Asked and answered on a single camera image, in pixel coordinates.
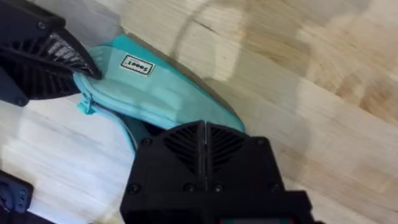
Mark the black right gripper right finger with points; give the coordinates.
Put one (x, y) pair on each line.
(242, 168)

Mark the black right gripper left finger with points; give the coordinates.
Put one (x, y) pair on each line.
(168, 168)

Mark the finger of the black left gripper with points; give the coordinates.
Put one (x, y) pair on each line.
(34, 79)
(40, 37)

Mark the teal soft zip bag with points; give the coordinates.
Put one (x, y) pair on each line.
(146, 90)

